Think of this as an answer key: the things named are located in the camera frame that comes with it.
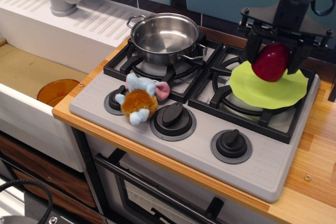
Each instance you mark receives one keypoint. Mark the black stove knob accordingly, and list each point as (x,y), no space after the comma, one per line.
(231,147)
(110,103)
(173,122)

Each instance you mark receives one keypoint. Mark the grey toy stove top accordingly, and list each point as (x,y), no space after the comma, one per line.
(263,174)

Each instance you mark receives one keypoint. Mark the lime green plate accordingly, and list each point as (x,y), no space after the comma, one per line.
(256,92)

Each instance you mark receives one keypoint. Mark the white toy sink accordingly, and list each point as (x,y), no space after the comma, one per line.
(38,48)

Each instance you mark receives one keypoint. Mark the black right burner grate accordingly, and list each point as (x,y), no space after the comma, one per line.
(215,97)

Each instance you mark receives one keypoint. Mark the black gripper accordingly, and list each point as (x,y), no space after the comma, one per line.
(286,22)

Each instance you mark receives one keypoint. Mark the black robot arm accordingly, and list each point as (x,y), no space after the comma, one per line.
(288,22)

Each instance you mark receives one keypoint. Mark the black left burner grate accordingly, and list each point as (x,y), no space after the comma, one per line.
(182,77)

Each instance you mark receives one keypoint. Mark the stainless steel pot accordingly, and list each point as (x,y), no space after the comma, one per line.
(166,38)

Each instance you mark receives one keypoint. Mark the black right stove knob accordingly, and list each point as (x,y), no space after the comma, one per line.
(231,147)

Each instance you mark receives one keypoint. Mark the stuffed elephant toy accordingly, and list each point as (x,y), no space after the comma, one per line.
(142,98)

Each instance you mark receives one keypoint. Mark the black middle stove knob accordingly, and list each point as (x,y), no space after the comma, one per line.
(173,122)

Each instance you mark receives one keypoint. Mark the oven door with handle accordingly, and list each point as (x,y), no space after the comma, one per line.
(111,163)

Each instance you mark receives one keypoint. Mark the wooden drawer front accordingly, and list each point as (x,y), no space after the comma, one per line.
(70,191)

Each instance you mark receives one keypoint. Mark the black burner grate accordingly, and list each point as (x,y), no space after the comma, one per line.
(182,77)
(215,97)

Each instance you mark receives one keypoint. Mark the black left stove knob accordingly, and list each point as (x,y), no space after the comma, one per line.
(110,103)

